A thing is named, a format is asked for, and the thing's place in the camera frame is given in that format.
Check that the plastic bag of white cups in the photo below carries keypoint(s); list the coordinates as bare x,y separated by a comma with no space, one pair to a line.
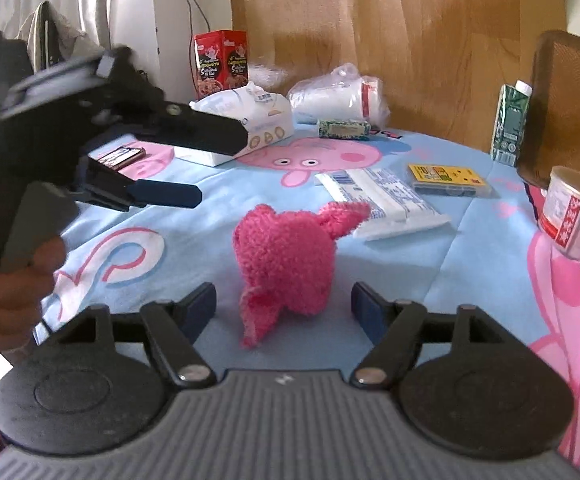
335,95

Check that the printed cartoon blanket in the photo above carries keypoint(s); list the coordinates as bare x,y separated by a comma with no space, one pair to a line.
470,260

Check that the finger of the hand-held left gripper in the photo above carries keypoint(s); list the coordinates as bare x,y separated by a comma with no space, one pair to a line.
164,194
199,130

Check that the round tin can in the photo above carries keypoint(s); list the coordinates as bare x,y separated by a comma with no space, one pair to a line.
575,220

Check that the white tissue pack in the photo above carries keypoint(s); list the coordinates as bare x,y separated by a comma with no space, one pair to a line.
262,110

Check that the white wipes packet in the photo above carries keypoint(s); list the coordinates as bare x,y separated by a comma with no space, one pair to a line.
385,196

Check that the red snack box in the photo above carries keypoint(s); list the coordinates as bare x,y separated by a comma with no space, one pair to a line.
219,65

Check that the clear plastic wrap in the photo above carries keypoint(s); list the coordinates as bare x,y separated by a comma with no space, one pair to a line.
270,76

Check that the brown mesh chair back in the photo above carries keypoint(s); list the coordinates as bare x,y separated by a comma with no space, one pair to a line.
570,110

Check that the green drink carton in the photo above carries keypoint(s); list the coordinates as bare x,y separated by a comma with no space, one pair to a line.
507,120

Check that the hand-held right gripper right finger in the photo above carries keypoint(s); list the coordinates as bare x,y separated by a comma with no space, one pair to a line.
367,307

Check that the yellow flat box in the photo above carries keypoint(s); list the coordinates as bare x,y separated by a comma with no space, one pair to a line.
445,176

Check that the grey fabric bag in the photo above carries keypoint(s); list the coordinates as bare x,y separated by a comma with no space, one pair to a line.
64,35

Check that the person's left hand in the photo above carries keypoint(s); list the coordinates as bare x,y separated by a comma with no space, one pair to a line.
4,307

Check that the brown wooden board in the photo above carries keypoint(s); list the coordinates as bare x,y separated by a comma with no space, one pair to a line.
420,35

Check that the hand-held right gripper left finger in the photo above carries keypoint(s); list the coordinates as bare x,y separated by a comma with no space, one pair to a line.
199,307

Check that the pink fluffy cloth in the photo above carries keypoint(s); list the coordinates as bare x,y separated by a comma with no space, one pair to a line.
280,260

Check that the white curtain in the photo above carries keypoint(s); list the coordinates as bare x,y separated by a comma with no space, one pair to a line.
94,0

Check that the dark phone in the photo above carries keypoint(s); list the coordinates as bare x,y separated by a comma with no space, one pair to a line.
119,158

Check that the small green packet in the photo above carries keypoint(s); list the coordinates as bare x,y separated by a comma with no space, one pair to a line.
345,130

